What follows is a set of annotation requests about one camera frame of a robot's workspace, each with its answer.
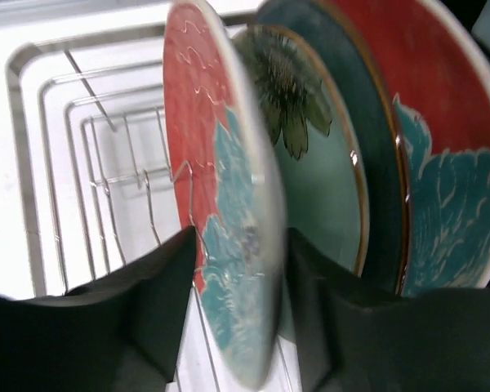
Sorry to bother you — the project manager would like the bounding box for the dark teal plate front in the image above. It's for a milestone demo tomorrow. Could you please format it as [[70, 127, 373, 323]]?
[[256, 1, 412, 294]]

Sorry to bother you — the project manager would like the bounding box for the mint green flower plate front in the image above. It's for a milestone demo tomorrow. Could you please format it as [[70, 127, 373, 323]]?
[[230, 24, 371, 342]]

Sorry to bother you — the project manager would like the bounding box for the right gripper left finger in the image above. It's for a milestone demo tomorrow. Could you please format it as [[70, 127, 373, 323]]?
[[0, 227, 197, 391]]

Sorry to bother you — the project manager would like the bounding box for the red teal floral plate back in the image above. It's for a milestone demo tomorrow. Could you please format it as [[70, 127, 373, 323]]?
[[163, 1, 285, 390]]

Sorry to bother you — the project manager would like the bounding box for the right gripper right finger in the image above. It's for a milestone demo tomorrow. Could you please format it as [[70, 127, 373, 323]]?
[[287, 229, 490, 391]]

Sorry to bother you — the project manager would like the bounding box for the red teal floral plate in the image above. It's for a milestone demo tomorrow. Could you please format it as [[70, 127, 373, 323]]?
[[334, 1, 490, 296], [163, 1, 285, 390]]

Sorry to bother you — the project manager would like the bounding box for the white wire dish rack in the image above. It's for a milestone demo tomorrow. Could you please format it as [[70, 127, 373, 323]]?
[[3, 11, 303, 392]]

